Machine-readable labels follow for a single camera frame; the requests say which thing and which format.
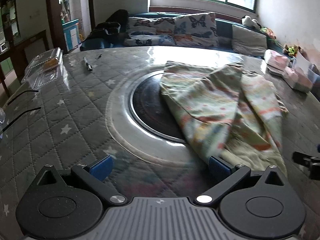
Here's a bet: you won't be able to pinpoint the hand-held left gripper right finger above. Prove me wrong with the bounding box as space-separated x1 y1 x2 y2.
194 156 292 207

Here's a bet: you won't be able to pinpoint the glass-door shelf cabinet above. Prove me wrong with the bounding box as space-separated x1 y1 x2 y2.
0 0 21 53

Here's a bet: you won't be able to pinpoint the dark wooden sideboard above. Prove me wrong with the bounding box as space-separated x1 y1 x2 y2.
14 29 50 67

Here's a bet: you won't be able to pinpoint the green and brown plush toys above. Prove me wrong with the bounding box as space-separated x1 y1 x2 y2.
283 44 301 57

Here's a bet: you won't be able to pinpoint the dark wooden door frame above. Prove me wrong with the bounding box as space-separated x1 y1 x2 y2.
46 0 96 53

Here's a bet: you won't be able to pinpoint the colourful toy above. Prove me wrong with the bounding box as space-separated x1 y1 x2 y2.
261 26 277 40

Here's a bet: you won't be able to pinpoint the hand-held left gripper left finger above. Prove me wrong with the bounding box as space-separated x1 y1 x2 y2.
30 155 127 207

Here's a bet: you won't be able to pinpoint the grey pillow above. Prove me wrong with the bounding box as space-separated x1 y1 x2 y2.
231 25 268 57

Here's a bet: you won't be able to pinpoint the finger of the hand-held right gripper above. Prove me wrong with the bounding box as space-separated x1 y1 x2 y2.
292 151 320 180

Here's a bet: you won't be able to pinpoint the green printed garment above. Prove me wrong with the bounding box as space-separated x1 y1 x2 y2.
160 60 288 178

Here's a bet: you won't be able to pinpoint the clear storage box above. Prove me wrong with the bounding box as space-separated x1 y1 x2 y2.
296 54 320 83

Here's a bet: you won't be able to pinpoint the white plush toy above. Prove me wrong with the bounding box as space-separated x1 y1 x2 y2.
241 15 261 29

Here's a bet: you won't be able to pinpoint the clear plastic container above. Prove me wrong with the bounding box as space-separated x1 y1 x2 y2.
21 47 64 84

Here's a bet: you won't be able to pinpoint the round black built-in cooktop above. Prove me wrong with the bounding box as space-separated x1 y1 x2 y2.
106 67 210 165

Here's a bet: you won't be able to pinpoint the black bag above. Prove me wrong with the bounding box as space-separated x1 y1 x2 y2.
88 22 121 40

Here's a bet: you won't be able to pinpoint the blue and white cabinet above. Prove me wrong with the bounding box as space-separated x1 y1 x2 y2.
62 19 82 53

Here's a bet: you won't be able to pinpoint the black-armed eyeglasses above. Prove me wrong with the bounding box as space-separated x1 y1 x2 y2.
0 89 42 140

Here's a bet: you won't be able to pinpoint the blue sofa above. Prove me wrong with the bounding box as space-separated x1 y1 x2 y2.
80 12 300 60

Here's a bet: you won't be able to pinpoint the large butterfly print pillow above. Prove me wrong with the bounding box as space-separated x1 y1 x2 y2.
174 12 217 47

